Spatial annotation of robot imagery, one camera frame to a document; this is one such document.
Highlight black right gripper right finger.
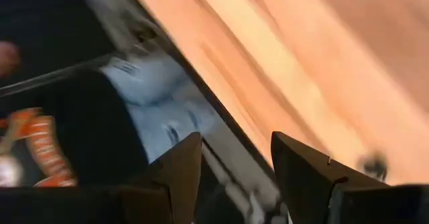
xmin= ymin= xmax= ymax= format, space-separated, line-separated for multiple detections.
xmin=270 ymin=131 xmax=429 ymax=224

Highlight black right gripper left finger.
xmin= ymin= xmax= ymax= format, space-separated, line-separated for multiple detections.
xmin=0 ymin=131 xmax=202 ymax=224

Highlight orange drink bottle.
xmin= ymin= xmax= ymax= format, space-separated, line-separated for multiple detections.
xmin=0 ymin=107 xmax=78 ymax=188

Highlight white paper sheets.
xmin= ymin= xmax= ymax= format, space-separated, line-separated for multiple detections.
xmin=100 ymin=54 xmax=219 ymax=163

